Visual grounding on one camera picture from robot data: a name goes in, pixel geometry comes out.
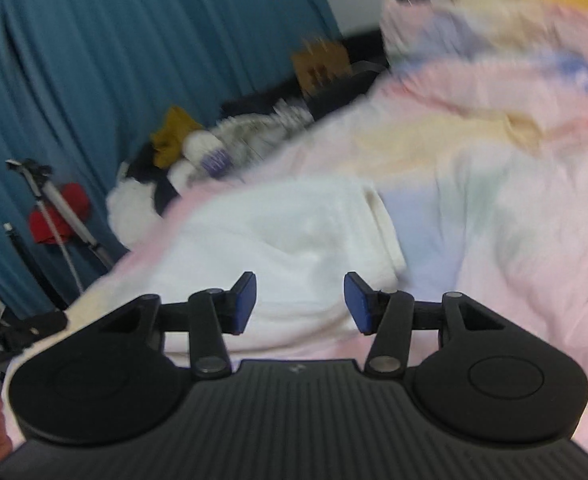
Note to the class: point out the pastel pillow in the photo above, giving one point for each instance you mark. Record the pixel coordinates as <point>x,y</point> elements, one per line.
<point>439,25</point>

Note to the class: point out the brown paper bag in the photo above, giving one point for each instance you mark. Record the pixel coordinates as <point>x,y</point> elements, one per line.
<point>321,67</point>

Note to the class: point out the black sofa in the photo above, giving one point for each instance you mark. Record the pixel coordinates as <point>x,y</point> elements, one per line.
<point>344,92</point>

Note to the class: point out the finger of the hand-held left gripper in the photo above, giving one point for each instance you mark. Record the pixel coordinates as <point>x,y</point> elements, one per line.
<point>43,325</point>

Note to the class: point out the red cloth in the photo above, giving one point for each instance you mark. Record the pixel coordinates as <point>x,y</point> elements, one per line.
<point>48,227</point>

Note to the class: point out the garment steamer stand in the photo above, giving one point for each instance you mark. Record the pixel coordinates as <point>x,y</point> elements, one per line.
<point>58,210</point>

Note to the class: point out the black cloth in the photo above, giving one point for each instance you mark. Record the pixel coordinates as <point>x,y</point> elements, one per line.
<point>161,195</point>

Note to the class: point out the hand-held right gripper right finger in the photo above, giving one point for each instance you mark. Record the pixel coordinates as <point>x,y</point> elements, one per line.
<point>357,305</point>

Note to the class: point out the mustard yellow cloth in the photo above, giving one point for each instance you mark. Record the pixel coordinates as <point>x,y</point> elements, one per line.
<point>173,135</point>

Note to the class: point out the white and black jacket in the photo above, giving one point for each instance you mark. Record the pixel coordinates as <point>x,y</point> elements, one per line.
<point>128,210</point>

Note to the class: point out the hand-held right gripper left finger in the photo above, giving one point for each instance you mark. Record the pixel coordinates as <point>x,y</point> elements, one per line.
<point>244,305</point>

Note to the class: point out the pastel tie-dye blanket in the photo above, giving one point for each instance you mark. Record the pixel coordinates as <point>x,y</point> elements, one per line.
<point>499,160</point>

